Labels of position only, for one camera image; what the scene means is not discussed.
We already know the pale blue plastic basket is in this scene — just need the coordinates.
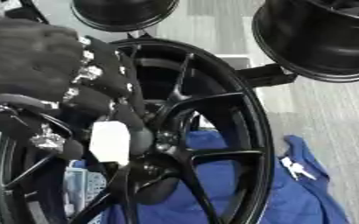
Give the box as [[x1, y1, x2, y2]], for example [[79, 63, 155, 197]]
[[61, 166, 109, 218]]

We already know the black stand bracket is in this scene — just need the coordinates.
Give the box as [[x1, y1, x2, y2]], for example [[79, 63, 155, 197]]
[[235, 63, 299, 88]]

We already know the black round wheel rim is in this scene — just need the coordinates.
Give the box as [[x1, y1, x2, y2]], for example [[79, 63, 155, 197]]
[[69, 0, 183, 33]]

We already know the black spoked wheel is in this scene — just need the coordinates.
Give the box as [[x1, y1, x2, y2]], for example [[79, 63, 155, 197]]
[[0, 37, 278, 224]]

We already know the large black wheel rim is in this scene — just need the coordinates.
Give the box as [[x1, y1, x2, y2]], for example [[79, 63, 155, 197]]
[[250, 0, 359, 84]]

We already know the white pin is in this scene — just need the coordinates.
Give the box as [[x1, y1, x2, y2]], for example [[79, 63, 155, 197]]
[[278, 156, 299, 179], [290, 162, 320, 181], [88, 120, 134, 167]]

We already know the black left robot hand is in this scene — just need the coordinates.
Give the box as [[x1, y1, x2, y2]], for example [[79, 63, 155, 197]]
[[0, 16, 149, 162]]

